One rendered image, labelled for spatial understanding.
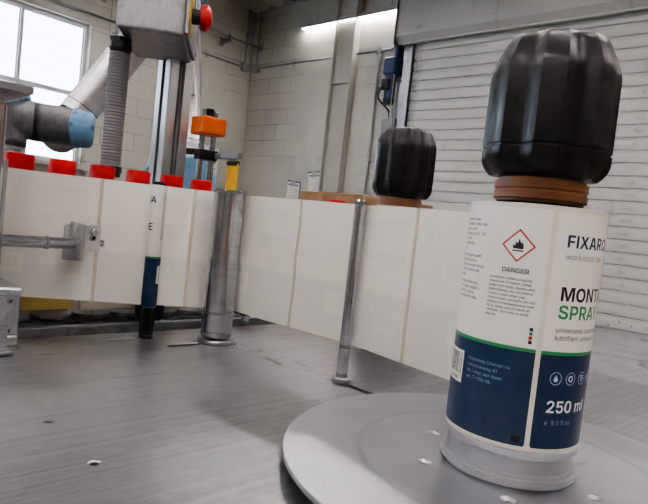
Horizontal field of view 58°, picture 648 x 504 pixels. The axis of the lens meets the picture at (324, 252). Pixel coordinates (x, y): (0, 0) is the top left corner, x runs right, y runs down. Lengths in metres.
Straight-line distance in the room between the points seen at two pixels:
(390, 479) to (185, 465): 0.13
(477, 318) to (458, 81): 5.58
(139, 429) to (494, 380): 0.25
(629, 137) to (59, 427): 5.00
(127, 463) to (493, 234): 0.27
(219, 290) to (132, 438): 0.31
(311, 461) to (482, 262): 0.17
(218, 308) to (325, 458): 0.35
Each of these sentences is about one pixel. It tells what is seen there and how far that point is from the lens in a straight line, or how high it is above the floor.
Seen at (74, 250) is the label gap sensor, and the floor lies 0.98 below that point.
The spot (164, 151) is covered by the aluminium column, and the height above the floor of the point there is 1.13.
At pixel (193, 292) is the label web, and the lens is 0.74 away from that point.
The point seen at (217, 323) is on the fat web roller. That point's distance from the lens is 0.72.
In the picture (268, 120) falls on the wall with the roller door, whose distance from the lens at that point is 7.77.
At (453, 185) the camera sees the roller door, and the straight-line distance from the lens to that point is 5.74.
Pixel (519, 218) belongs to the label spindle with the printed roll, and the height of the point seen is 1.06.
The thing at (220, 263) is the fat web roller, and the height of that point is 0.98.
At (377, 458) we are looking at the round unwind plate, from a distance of 0.41.
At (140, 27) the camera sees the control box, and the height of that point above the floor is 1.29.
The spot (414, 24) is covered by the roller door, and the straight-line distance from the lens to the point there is 6.24.
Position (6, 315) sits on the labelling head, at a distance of 0.67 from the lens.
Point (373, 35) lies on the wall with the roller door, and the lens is 6.89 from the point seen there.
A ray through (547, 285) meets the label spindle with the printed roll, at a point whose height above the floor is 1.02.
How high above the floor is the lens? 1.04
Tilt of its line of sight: 3 degrees down
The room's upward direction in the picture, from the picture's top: 6 degrees clockwise
